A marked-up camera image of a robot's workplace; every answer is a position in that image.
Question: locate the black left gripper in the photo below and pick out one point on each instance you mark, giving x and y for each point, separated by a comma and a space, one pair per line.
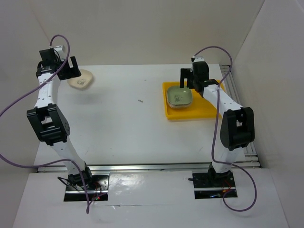
75, 71

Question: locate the cream panda plate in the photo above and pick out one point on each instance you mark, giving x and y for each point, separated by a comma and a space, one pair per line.
82, 82

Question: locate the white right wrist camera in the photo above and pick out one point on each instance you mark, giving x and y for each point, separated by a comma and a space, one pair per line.
196, 59

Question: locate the green panda plate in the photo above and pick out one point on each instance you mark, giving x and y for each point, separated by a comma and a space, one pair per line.
179, 96

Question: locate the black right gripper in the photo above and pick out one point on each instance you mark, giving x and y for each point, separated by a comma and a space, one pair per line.
185, 73

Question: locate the purple panda plate back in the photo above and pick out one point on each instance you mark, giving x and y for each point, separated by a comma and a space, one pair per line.
179, 106

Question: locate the aluminium mounting rail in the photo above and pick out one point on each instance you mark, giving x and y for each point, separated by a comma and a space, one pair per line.
149, 167

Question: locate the aluminium side rail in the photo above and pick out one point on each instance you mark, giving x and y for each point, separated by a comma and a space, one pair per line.
237, 128

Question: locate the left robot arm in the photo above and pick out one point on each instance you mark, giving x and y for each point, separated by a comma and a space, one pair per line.
47, 120

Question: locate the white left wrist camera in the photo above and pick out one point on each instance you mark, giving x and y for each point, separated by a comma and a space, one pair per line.
57, 53

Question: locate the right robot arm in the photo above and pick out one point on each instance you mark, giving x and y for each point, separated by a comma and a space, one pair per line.
220, 167

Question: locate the yellow plastic bin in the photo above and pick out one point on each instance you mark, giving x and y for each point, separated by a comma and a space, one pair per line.
199, 108

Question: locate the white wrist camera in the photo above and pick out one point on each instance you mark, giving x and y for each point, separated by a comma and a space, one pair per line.
196, 59
57, 53

